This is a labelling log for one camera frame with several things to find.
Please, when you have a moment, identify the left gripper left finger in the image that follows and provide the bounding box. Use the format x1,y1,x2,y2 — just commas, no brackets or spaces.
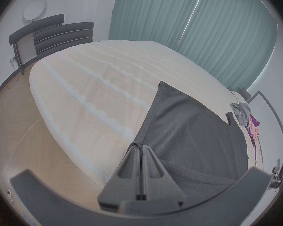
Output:
98,145,141,208

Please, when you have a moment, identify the bed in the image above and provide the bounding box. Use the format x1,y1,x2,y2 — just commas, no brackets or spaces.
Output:
29,40,283,190

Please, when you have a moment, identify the grey garment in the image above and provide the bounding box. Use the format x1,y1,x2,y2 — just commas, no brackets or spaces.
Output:
231,102,251,128

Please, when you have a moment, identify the grey bedside table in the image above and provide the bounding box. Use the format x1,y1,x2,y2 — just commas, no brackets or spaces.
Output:
228,86,250,101

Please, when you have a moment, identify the pile of clothes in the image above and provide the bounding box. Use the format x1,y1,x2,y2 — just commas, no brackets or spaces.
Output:
246,116,263,167

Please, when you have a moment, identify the black dressing table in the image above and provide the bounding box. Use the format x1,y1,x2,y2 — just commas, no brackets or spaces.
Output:
9,14,65,75

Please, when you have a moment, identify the round white mirror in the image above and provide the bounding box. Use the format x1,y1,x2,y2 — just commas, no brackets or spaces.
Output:
22,0,48,22

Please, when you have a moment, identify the black T-shirt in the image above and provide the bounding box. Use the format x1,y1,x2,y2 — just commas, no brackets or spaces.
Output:
132,80,249,201

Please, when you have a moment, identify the white printed pillow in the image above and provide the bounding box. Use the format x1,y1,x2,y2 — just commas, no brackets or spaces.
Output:
230,91,247,103

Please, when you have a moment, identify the blue-green curtain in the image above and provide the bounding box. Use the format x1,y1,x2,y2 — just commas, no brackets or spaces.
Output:
108,0,205,50
176,0,279,92

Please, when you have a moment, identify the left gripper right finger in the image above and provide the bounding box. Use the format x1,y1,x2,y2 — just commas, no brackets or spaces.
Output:
141,145,186,207

